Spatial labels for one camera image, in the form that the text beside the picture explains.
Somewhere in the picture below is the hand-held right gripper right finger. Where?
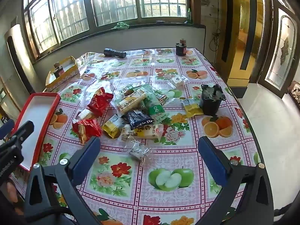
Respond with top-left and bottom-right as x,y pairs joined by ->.
194,136 -> 275,225

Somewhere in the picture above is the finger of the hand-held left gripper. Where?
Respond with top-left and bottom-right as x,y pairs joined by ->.
0,121 -> 35,156
0,119 -> 15,142

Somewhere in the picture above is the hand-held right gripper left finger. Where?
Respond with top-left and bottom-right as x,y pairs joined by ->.
23,136 -> 102,225

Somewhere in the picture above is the red rimmed white tray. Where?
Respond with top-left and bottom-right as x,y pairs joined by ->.
10,92 -> 61,171

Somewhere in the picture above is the red snack packet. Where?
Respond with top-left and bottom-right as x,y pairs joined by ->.
72,119 -> 102,144
87,87 -> 114,118

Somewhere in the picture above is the clear biscuit packet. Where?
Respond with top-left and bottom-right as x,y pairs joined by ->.
77,109 -> 96,121

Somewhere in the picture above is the clear white nougat packet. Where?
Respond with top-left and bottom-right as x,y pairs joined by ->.
121,124 -> 134,142

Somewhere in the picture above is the clear purple cake packet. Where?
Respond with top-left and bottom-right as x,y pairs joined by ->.
125,139 -> 150,162

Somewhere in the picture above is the black snack packet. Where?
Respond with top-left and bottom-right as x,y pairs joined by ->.
127,110 -> 155,129

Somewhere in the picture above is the long yellow white snack packet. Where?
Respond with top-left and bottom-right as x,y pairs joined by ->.
116,91 -> 148,116

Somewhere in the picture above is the green snack packet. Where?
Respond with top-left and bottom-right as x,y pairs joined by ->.
142,96 -> 169,123

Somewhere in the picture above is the clear nut bar packet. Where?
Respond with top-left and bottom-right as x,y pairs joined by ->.
172,76 -> 190,88
114,84 -> 142,99

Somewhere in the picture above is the person's left hand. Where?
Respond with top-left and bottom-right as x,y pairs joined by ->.
5,180 -> 20,204

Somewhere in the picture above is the fruit printed tablecloth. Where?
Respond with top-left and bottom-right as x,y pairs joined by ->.
14,47 -> 262,225

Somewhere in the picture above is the small yellow snack packet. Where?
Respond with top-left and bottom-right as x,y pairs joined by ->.
183,98 -> 203,118

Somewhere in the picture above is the black motor with shaft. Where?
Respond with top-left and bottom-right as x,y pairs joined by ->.
199,84 -> 225,116

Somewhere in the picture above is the yellow rimmed cardboard box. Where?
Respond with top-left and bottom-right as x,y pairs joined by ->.
44,56 -> 79,92

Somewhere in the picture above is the black motor with red label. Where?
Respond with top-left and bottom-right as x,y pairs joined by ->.
53,62 -> 65,78

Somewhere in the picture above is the white tower air conditioner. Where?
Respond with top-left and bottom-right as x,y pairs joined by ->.
5,23 -> 35,94

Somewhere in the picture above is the clear candy packet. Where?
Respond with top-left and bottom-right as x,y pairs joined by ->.
150,84 -> 184,105

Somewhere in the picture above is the patterned rug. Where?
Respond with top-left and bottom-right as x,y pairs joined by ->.
287,81 -> 300,109

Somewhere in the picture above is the black flashlight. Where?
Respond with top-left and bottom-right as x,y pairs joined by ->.
104,48 -> 127,59

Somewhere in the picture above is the dark motor with brown cap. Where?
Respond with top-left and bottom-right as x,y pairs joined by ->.
176,39 -> 187,56

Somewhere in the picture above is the golden door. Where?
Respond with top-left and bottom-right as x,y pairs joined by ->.
216,0 -> 270,99

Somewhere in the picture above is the large barred window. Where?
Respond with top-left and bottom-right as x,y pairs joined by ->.
22,0 -> 195,61

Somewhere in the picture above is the patterned glass door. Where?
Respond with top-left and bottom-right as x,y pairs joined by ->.
258,0 -> 300,99

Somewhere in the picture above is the green cloth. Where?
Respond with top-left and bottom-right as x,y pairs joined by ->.
111,22 -> 130,30

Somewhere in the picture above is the hanging wall cable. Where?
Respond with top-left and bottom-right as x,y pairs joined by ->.
208,28 -> 222,52

